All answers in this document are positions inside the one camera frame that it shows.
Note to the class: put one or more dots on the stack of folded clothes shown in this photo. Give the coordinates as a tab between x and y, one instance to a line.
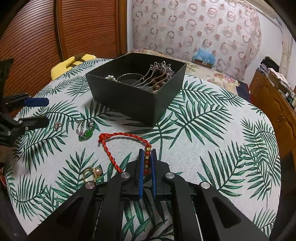
267	66

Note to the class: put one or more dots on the row of bottles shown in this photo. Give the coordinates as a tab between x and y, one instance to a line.
291	99

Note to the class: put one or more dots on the cream side curtain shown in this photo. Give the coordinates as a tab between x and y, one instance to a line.
286	51

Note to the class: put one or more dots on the white printed cloth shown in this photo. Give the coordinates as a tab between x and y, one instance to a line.
277	77

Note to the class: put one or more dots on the circle pattern curtain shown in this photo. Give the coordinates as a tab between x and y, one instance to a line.
185	23

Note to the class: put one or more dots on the silver bangle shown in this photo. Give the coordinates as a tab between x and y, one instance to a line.
129	74

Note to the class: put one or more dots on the black storage box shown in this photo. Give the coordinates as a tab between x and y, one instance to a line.
129	104

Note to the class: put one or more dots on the silver hair fork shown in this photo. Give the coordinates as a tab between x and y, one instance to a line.
159	67

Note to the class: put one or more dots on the dark blue blanket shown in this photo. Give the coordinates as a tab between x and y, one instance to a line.
242	90

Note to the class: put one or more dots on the brown slatted wardrobe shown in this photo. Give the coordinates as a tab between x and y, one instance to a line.
81	27

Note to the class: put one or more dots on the wooden cabinet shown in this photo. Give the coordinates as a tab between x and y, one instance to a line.
277	111

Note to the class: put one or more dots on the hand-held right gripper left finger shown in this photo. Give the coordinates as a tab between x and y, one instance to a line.
140	173

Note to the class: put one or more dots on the blue plastic bag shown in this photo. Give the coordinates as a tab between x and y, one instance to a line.
205	54

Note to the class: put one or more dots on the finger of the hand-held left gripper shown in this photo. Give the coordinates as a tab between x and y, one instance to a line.
34	120
37	102

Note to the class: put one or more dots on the small cardboard box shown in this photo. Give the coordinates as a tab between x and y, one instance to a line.
202	64

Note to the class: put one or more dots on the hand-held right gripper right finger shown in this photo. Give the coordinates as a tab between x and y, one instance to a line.
153	173

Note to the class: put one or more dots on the yellow plush toy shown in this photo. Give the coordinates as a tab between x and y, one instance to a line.
60	68

